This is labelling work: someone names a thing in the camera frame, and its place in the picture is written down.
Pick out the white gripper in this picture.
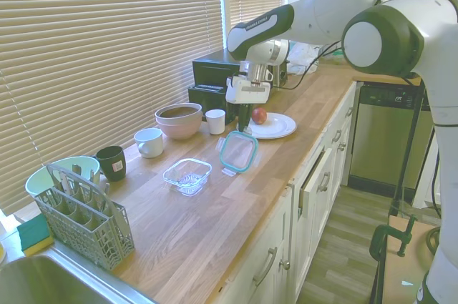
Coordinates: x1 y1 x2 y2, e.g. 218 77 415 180
225 74 272 131

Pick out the clear container with blue lid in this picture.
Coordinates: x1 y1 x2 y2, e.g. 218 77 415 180
215 130 259 177

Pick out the clear glass food container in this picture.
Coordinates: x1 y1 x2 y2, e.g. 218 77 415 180
162 158 213 197

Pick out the red apple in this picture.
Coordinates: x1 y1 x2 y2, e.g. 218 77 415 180
251 107 268 124

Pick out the white cup with swirl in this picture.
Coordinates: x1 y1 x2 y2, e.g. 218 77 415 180
205 109 227 136

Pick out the white plate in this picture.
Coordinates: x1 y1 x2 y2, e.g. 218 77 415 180
246 112 298 139

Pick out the small steel appliance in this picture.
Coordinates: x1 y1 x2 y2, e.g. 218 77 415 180
273 62 290 87

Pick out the black countertop appliance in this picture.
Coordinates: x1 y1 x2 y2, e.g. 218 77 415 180
187 47 248 127

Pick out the grey bowl with brown inside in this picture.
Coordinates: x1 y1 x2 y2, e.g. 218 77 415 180
154 102 203 127

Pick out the pink bowl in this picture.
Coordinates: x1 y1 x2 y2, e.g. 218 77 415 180
156 114 203 140

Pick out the white plastic bag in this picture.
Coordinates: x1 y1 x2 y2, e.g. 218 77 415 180
288 41 323 74

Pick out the wide white mug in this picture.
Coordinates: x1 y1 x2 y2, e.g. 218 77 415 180
133 127 165 159

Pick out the white kitchen base cabinet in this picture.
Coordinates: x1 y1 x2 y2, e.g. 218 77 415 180
214 82 359 304

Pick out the black mug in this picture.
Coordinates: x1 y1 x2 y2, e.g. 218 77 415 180
89 145 127 182

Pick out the stainless steel dishwasher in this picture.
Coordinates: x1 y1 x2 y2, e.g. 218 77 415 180
349 82 439 190

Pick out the wide beige window blind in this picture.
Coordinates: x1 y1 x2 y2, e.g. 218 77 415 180
0 0 225 215

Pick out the green metal clamp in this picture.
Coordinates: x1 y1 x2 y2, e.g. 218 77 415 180
369 213 419 262

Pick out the white cabinet with knob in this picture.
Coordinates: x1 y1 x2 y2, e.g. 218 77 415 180
414 110 440 208

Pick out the grey plastic cutlery basket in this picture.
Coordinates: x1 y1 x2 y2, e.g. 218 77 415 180
34 162 136 271

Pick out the mint green bowl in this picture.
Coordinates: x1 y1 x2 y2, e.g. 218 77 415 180
24 155 101 200

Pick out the wooden base board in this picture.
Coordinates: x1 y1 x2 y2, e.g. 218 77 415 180
379 214 443 304

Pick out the green and yellow sponge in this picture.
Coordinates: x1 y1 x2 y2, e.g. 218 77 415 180
16 215 55 257

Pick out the stainless steel sink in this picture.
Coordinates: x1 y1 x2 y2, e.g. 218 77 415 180
0 246 158 304

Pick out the black camera stand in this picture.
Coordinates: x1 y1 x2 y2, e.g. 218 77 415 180
370 78 430 304

